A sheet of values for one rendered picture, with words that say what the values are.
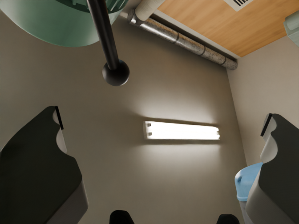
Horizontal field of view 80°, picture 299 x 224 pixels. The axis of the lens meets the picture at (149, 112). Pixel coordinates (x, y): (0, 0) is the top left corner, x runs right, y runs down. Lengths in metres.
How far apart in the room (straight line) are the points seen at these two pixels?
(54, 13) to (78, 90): 1.40
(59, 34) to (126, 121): 1.50
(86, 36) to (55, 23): 0.05
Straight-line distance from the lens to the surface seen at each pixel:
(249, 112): 3.36
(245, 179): 0.38
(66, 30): 0.29
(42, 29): 0.29
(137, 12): 2.12
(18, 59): 1.66
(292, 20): 2.33
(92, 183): 1.56
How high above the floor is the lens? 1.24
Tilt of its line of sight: 49 degrees up
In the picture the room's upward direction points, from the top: 113 degrees counter-clockwise
